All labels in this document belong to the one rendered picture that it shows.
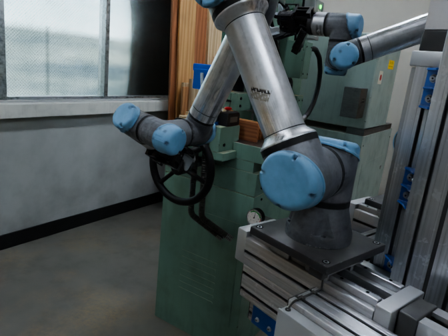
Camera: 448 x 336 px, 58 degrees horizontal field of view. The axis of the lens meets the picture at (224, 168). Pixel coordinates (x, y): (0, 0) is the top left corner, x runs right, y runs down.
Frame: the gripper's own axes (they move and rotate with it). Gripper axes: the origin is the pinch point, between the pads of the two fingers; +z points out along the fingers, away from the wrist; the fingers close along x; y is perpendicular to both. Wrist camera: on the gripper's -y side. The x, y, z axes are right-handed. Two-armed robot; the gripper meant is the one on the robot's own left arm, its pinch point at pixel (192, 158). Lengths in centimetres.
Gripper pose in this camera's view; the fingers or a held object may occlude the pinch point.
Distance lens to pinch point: 132.1
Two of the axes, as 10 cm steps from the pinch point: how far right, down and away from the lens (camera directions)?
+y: -3.6, 9.1, -2.0
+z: 4.1, 3.5, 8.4
